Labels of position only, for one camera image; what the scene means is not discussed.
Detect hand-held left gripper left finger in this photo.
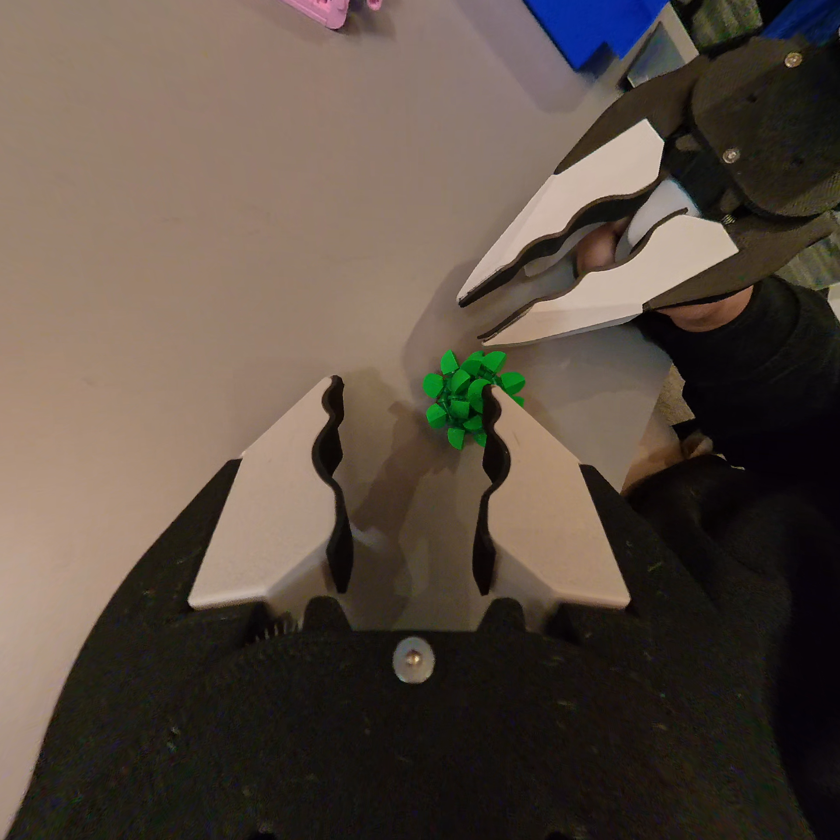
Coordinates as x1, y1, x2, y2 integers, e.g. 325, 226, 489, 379
188, 375, 355, 611

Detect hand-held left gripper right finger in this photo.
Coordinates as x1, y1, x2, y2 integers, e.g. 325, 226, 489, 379
472, 385, 631, 611

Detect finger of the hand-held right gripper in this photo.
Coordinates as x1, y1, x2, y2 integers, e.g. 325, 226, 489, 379
479, 215, 740, 347
457, 119, 667, 308

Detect large green brick leaf rosette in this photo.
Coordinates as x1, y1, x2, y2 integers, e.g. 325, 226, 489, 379
422, 354, 527, 451

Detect person's right hand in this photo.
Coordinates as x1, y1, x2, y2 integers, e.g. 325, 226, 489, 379
576, 222, 632, 273

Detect blue plastic bin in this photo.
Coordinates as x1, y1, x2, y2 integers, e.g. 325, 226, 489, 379
523, 0, 672, 72

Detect person's black clad torso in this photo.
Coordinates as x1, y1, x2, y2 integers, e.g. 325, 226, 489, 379
626, 453, 840, 840

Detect pink toy brick pot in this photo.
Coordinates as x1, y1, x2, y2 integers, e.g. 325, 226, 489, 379
279, 0, 385, 30

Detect grey metal base plate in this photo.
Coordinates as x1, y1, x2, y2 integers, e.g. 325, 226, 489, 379
626, 20, 698, 88

